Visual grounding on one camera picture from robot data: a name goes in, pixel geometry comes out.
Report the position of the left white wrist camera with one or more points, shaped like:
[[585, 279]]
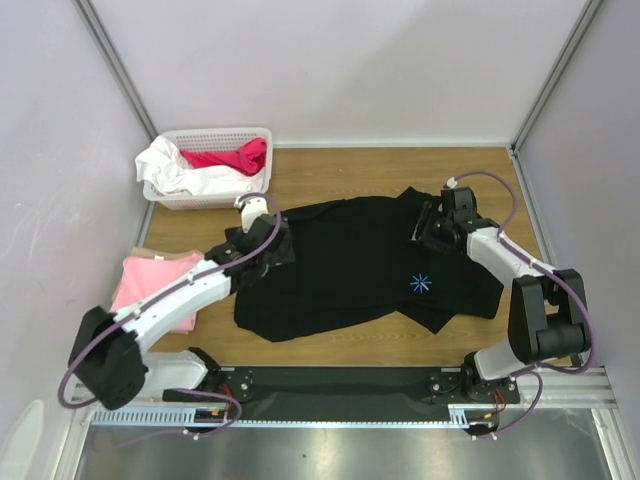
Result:
[[250, 207]]

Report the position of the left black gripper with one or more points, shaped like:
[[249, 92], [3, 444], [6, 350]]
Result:
[[284, 252]]

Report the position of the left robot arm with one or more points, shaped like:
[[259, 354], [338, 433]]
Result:
[[108, 354]]

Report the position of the folded pink t-shirt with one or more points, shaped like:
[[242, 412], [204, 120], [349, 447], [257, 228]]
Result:
[[142, 277]]

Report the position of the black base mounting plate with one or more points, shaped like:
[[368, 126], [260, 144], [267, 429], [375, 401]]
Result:
[[340, 395]]

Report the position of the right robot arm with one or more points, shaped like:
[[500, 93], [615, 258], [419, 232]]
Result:
[[547, 311]]

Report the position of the aluminium frame rail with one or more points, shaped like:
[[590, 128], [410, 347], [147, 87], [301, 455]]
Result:
[[575, 387]]

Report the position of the black t-shirt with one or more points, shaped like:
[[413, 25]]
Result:
[[355, 261]]

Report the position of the white t-shirt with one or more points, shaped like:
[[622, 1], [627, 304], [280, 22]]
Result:
[[170, 173]]

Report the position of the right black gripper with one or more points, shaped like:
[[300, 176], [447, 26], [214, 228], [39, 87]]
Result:
[[425, 228]]

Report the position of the folded beige t-shirt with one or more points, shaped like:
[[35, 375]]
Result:
[[142, 252]]

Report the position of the white plastic laundry basket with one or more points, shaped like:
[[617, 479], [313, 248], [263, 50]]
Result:
[[215, 140]]

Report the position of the magenta t-shirt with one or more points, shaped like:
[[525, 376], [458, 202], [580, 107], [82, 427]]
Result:
[[249, 159]]

